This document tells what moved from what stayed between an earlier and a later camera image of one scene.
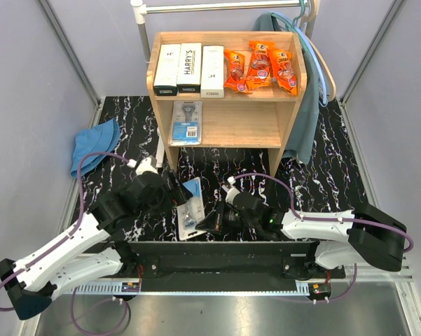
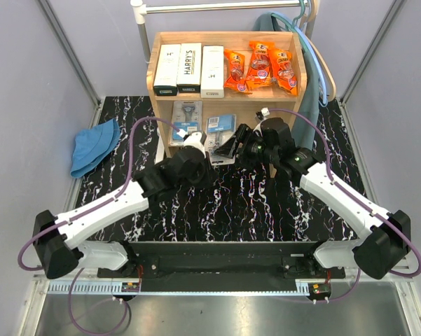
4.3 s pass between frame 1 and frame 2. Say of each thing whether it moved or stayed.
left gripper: moved
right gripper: moved
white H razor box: stayed
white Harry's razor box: stayed
